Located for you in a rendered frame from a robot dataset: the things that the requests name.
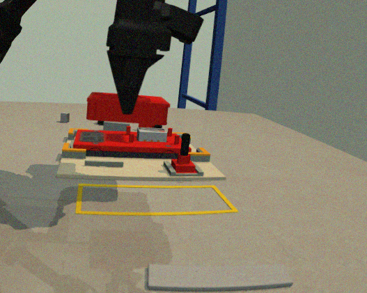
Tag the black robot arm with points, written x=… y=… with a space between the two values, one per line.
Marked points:
x=183 y=24

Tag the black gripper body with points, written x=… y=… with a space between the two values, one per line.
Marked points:
x=131 y=30

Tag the yellow rectangular outline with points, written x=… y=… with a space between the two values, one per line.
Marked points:
x=79 y=198

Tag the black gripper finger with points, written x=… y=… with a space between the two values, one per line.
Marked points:
x=128 y=70

